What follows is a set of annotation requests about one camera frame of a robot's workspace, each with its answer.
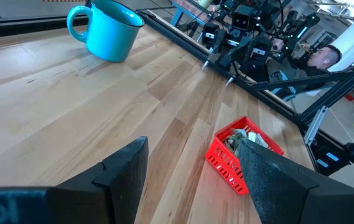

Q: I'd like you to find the person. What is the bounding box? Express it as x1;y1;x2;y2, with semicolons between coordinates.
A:
265;44;343;100

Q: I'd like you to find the silver metal bracket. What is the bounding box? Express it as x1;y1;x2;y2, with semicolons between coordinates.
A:
303;105;329;146

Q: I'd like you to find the red plastic basket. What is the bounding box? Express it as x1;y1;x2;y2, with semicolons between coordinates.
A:
205;115;285;196

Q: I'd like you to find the teal enamel mug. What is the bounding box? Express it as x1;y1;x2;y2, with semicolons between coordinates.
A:
66;0;146;63

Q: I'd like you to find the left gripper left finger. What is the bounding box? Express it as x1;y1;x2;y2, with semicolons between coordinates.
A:
46;136;149;224

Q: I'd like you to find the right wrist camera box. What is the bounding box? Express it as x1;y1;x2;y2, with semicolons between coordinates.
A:
231;4;256;31

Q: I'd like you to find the black aluminium table frame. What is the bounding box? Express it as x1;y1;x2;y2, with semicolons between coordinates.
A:
0;6;354;187

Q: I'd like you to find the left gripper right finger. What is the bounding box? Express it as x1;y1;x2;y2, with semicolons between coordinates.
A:
236;138;354;224

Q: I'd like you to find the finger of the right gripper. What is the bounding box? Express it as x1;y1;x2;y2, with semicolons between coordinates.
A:
202;49;224;71
226;58;246;86

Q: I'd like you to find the grey-blue metal table frame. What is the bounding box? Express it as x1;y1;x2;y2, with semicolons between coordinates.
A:
169;0;218;32

